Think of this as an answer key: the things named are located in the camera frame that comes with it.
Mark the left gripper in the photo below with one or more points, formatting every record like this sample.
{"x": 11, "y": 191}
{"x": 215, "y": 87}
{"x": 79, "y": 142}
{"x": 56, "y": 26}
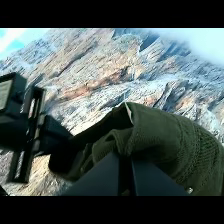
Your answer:
{"x": 50, "y": 135}

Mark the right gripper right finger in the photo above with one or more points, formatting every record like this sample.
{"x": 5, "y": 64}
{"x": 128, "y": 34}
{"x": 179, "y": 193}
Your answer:
{"x": 153, "y": 183}

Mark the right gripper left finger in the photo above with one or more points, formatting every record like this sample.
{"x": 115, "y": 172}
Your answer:
{"x": 100, "y": 180}

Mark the olive green garment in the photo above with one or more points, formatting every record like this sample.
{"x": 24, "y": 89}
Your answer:
{"x": 166, "y": 140}

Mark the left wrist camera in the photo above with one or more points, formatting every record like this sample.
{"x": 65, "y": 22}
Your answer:
{"x": 13, "y": 96}

